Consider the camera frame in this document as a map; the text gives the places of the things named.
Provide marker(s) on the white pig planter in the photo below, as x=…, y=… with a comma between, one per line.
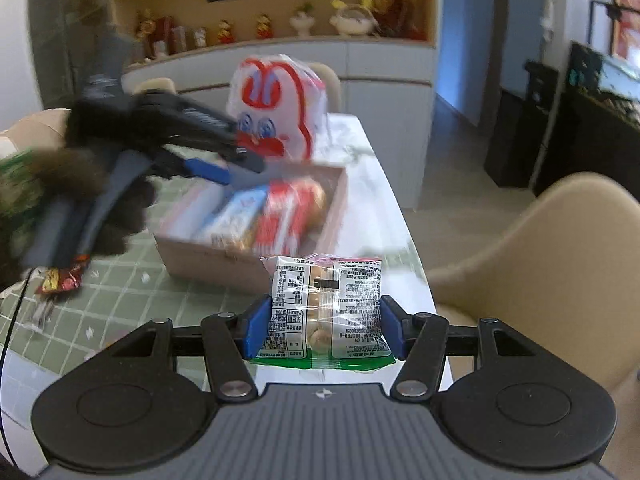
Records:
x=352, y=17

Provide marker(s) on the red doll figurine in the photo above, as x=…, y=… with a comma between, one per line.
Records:
x=225, y=32
x=263, y=26

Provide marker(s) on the wooden shelf cabinet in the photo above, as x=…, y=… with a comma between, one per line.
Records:
x=380, y=65

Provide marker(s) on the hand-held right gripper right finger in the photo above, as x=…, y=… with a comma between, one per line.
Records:
x=392, y=327

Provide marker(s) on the red yellow snack packet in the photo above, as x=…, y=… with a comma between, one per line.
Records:
x=62, y=280

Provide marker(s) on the dark glass cabinet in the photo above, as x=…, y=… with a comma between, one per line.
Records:
x=65, y=35

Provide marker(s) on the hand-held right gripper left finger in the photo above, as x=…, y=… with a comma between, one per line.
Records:
x=256, y=327

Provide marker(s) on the framed wall picture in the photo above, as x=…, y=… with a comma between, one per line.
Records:
x=627, y=10

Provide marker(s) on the beige mesh food cover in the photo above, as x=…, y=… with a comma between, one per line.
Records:
x=30, y=127

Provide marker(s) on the white wall intercom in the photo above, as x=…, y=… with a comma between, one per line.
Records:
x=548, y=16

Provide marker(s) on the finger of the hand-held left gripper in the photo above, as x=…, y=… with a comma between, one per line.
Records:
x=210, y=127
x=207, y=170

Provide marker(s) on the black cabinet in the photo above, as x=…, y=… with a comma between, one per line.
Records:
x=520, y=125

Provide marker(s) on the clear bun packet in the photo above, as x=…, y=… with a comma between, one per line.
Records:
x=315, y=197

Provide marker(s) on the clear green-edged snack packet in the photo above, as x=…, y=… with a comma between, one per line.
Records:
x=350, y=300

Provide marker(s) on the white vase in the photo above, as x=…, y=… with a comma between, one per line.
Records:
x=302, y=21

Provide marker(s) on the beige dining chair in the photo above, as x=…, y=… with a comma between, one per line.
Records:
x=330, y=85
x=155, y=85
x=550, y=270

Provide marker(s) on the green checkered tablecloth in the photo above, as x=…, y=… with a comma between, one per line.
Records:
x=150, y=310

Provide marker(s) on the red white rabbit bag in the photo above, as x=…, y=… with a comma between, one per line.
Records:
x=280, y=110

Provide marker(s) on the dark red snack packet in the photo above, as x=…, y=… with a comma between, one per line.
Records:
x=280, y=215

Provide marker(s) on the white printed tablecloth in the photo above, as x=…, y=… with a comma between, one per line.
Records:
x=380, y=200

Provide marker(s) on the pink box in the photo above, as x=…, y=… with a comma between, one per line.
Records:
x=210, y=260

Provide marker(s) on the black aquarium stand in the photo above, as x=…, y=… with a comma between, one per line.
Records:
x=600, y=125

